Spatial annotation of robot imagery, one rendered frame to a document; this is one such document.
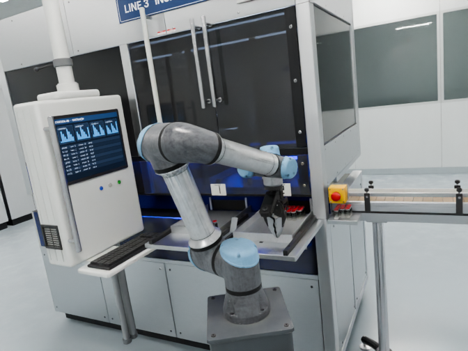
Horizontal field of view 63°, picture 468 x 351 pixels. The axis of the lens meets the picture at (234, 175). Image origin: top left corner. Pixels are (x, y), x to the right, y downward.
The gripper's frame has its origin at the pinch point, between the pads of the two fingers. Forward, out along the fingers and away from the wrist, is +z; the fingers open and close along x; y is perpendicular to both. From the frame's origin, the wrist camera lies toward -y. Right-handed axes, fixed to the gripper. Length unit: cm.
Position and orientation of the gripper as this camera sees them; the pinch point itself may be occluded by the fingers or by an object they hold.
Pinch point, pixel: (276, 235)
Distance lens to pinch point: 154.4
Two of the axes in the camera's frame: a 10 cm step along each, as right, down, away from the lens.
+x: -8.9, 0.2, 4.6
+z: 1.2, 9.7, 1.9
